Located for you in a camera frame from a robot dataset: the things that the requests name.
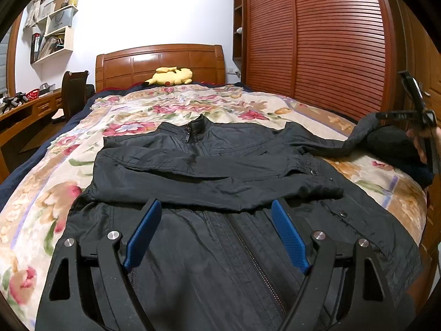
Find wooden desk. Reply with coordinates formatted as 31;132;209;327
0;88;64;184

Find dark wooden chair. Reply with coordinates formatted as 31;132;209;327
51;70;96;125

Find white cloth bundle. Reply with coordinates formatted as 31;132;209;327
24;0;54;28

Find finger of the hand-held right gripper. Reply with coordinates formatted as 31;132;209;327
375;110;426;121
398;70;431;113

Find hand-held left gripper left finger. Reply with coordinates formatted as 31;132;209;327
34;198;162;331

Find wooden bed headboard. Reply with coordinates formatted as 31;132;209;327
95;44;227;92

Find wooden louvered wardrobe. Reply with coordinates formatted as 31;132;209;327
232;0;441;259

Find grey window blind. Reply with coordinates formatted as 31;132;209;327
0;34;9;98

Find black tools on desk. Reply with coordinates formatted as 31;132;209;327
0;92;28;114

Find white wall shelf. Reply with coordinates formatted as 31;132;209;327
21;0;75;65

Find bed with floral cover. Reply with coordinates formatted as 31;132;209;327
0;83;431;318

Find black zip jacket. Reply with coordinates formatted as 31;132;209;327
38;114;431;331

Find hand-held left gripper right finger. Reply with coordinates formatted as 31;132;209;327
271;198;418;331

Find person's right hand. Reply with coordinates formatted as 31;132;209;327
407;128;429;164

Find row of books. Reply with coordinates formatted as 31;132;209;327
30;32;67;61

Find grey paper bag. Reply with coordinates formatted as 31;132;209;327
46;6;74;36

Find wooden window frame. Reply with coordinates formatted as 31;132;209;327
6;10;24;97

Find yellow plush toy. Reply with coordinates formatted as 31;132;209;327
143;66;193;87

